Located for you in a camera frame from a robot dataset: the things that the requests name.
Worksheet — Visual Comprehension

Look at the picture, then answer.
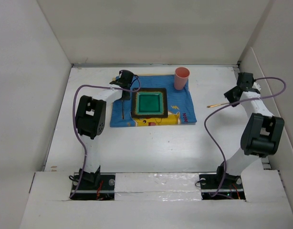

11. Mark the gold spoon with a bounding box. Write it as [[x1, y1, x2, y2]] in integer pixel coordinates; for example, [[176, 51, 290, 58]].
[[207, 103, 230, 108]]

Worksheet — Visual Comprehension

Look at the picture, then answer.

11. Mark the gold fork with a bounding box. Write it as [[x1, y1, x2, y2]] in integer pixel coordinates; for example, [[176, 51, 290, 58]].
[[121, 100, 124, 120]]

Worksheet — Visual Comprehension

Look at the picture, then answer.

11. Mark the square green black plate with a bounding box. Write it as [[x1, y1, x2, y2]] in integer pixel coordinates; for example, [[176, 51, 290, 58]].
[[130, 88, 168, 118]]

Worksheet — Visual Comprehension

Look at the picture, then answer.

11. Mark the blue pikachu cloth napkin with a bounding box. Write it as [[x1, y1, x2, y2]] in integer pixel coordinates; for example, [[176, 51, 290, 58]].
[[110, 75, 197, 127]]

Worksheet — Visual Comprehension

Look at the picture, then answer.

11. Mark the pink plastic cup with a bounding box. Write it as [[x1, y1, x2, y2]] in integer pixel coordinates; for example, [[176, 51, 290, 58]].
[[174, 67, 190, 90]]

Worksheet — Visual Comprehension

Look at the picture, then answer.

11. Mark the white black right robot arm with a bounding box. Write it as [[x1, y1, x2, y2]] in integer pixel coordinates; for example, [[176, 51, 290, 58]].
[[214, 73, 284, 188]]

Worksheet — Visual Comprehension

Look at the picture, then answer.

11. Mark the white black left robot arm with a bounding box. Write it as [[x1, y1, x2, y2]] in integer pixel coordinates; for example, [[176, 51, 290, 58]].
[[72, 70, 140, 189]]

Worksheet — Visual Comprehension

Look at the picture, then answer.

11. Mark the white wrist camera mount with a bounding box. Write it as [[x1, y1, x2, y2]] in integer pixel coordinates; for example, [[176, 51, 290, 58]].
[[252, 82, 261, 91]]

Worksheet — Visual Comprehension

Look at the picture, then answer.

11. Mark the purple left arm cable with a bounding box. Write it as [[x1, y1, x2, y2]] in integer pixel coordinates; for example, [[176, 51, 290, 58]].
[[69, 74, 140, 198]]

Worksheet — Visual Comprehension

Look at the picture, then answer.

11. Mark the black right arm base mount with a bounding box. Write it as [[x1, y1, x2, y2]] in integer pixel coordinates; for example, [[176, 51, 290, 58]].
[[195, 166, 246, 200]]

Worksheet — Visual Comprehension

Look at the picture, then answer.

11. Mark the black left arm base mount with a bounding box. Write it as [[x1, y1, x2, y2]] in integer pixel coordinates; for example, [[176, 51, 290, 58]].
[[68, 167, 116, 201]]

